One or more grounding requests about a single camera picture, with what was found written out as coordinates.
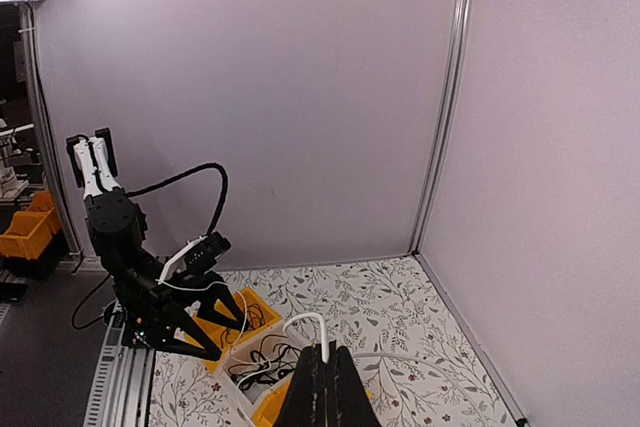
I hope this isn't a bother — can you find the white translucent plastic bin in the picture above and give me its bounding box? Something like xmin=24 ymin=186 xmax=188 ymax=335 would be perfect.
xmin=219 ymin=328 xmax=306 ymax=410

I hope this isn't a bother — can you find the yellow crate outside cell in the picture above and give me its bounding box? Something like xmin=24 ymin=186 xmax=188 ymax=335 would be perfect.
xmin=0 ymin=191 xmax=61 ymax=261

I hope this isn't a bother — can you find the floral table cloth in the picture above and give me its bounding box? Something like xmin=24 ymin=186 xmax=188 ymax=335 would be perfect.
xmin=149 ymin=254 xmax=516 ymax=427

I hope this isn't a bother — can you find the white cable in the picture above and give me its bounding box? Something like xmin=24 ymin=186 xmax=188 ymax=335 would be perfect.
xmin=157 ymin=279 xmax=496 ymax=427

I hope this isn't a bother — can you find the far yellow plastic bin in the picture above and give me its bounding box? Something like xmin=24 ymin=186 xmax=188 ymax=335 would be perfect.
xmin=249 ymin=376 xmax=374 ymax=427

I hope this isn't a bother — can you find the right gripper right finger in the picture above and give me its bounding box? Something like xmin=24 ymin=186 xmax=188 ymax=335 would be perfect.
xmin=327 ymin=346 xmax=381 ymax=427

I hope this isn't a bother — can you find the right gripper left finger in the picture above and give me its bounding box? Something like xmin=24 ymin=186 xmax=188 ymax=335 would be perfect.
xmin=274 ymin=345 xmax=327 ymax=427

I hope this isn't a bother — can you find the yellow plastic bin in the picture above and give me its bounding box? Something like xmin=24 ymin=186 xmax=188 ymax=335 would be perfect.
xmin=249 ymin=376 xmax=374 ymax=427
xmin=192 ymin=288 xmax=282 ymax=374

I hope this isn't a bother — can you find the near yellow plastic bin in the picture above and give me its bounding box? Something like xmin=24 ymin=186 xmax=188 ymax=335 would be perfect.
xmin=192 ymin=288 xmax=282 ymax=374

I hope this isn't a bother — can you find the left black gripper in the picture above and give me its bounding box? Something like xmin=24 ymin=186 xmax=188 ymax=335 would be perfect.
xmin=114 ymin=268 xmax=245 ymax=361

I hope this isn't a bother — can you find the thin black cable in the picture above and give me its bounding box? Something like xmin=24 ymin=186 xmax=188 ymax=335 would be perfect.
xmin=219 ymin=301 xmax=269 ymax=343

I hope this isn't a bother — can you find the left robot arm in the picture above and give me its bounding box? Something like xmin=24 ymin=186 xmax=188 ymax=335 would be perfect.
xmin=66 ymin=128 xmax=248 ymax=361

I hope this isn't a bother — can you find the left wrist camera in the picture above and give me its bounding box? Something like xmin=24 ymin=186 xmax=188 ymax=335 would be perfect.
xmin=157 ymin=232 xmax=231 ymax=285

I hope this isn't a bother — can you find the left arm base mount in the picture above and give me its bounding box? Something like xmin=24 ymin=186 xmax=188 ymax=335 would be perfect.
xmin=103 ymin=297 xmax=164 ymax=349

